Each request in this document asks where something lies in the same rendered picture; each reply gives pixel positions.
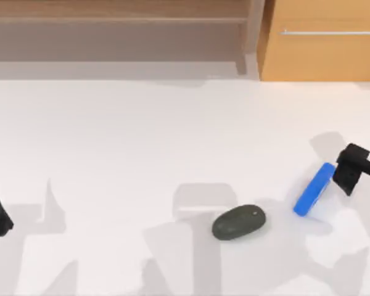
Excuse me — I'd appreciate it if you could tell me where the blue oblong bar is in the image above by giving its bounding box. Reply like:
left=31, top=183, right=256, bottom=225
left=292, top=162, right=337, bottom=218

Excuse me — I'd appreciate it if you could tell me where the wooden cupboard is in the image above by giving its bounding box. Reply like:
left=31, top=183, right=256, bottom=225
left=256, top=0, right=370, bottom=82

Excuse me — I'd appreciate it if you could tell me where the dark grey computer mouse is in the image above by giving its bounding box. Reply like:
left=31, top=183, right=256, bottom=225
left=212, top=203, right=267, bottom=241

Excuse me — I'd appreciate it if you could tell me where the open wooden shelf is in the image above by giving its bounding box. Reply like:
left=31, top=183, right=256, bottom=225
left=0, top=0, right=265, bottom=76

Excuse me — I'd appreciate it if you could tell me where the long metal handle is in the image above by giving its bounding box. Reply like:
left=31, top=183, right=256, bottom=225
left=280, top=29, right=370, bottom=36

